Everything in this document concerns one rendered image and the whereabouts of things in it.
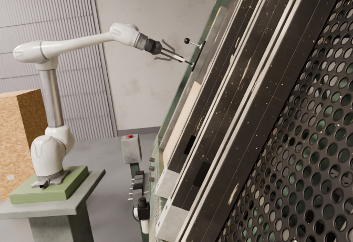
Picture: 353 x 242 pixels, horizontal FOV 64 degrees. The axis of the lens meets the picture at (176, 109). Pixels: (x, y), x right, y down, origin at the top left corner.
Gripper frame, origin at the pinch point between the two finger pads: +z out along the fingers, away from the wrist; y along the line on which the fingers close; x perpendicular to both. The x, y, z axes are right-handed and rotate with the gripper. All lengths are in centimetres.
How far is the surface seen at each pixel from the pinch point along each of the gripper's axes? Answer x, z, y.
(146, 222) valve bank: -35, 14, -82
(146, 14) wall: 349, -50, 50
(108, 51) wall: 360, -90, -35
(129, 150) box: 25, -5, -73
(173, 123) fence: 7.4, 13.2, -38.8
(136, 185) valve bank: -12, 5, -77
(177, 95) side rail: 31.4, 12.1, -23.7
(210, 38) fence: 7.5, 13.3, 18.1
